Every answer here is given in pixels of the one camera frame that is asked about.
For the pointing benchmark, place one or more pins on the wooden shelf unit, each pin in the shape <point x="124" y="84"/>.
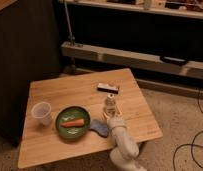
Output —
<point x="137" y="36"/>

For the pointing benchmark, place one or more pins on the orange carrot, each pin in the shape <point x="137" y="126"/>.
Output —
<point x="73" y="123"/>

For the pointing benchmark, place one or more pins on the clear plastic cup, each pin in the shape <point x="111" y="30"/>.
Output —
<point x="42" y="112"/>

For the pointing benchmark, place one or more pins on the black and white rectangular block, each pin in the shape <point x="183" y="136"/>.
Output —
<point x="107" y="88"/>

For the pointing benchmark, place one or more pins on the clear plastic bottle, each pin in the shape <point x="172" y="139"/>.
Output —
<point x="110" y="105"/>

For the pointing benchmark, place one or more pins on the metal pole stand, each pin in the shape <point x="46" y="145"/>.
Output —
<point x="72" y="47"/>

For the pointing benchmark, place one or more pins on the blue sponge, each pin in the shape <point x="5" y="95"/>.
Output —
<point x="100" y="128"/>

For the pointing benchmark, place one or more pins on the green plate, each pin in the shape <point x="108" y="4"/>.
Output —
<point x="69" y="114"/>

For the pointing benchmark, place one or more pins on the wooden table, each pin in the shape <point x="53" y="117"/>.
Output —
<point x="41" y="145"/>

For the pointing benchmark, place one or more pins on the white and yellow gripper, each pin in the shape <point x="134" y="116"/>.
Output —
<point x="109" y="117"/>

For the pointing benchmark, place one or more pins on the black device on shelf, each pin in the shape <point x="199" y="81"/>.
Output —
<point x="173" y="61"/>

